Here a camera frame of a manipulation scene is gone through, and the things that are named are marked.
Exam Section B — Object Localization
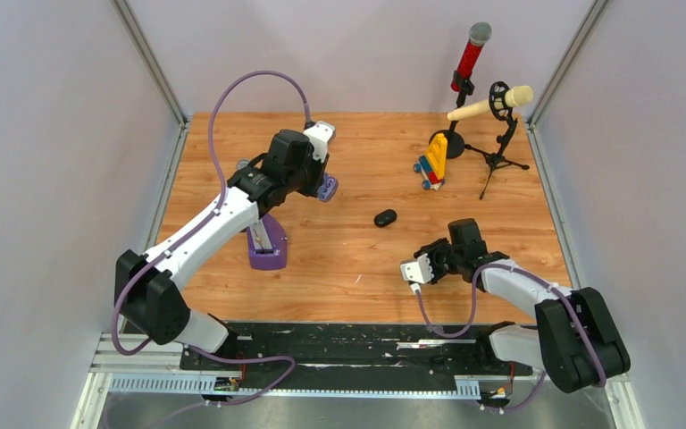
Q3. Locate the black earbud charging case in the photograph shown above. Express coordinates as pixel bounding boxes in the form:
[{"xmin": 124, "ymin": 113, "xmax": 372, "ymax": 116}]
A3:
[{"xmin": 373, "ymin": 209, "xmax": 397, "ymax": 228}]

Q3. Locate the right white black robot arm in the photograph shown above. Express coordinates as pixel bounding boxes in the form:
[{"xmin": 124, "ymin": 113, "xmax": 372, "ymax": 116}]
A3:
[{"xmin": 399, "ymin": 218, "xmax": 632, "ymax": 393}]

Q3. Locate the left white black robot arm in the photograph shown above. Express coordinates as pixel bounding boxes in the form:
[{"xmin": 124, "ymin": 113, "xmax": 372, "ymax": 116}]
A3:
[{"xmin": 114, "ymin": 122, "xmax": 336, "ymax": 369}]

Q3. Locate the clear glitter tube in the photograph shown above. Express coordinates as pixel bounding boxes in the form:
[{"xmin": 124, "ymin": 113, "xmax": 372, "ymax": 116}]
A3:
[{"xmin": 236, "ymin": 159, "xmax": 251, "ymax": 171}]

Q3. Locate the purple stapler box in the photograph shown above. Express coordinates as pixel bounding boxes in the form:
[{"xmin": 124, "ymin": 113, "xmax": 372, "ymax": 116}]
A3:
[{"xmin": 246, "ymin": 214, "xmax": 289, "ymax": 271}]

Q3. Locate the colourful toy block pile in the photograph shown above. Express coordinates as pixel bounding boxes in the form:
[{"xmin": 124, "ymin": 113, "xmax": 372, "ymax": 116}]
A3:
[{"xmin": 413, "ymin": 132, "xmax": 448, "ymax": 190}]

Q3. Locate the black tripod mic stand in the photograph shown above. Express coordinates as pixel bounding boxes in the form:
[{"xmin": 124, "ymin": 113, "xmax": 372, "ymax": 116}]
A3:
[{"xmin": 464, "ymin": 81, "xmax": 530, "ymax": 200}]

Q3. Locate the cream microphone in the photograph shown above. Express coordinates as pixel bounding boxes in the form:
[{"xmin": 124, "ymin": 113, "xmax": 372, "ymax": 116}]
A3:
[{"xmin": 447, "ymin": 85, "xmax": 534, "ymax": 121}]

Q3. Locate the red microphone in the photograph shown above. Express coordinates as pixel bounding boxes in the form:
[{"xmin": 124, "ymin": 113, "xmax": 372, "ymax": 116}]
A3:
[{"xmin": 451, "ymin": 21, "xmax": 492, "ymax": 92}]

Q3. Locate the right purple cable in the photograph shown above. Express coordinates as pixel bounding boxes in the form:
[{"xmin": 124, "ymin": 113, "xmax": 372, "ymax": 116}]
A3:
[{"xmin": 411, "ymin": 263, "xmax": 608, "ymax": 414}]

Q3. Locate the purple cable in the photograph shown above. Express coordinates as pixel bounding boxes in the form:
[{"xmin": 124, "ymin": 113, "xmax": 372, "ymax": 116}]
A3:
[
  {"xmin": 110, "ymin": 70, "xmax": 314, "ymax": 429},
  {"xmin": 411, "ymin": 263, "xmax": 608, "ymax": 414}
]

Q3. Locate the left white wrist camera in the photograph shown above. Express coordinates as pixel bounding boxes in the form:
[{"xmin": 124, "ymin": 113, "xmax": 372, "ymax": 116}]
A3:
[{"xmin": 303, "ymin": 121, "xmax": 336, "ymax": 163}]

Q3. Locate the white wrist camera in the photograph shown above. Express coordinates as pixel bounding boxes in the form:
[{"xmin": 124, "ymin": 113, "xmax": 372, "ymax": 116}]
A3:
[
  {"xmin": 399, "ymin": 255, "xmax": 434, "ymax": 284},
  {"xmin": 303, "ymin": 121, "xmax": 336, "ymax": 163}
]

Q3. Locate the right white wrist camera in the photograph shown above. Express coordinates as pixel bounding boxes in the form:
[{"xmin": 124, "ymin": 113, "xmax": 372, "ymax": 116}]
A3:
[{"xmin": 399, "ymin": 255, "xmax": 434, "ymax": 284}]

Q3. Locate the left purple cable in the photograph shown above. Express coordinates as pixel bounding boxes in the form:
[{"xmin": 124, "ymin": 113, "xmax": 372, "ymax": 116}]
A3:
[{"xmin": 110, "ymin": 70, "xmax": 314, "ymax": 429}]

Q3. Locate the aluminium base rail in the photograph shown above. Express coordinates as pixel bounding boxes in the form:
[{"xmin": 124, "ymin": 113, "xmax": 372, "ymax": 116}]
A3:
[{"xmin": 72, "ymin": 323, "xmax": 644, "ymax": 428}]

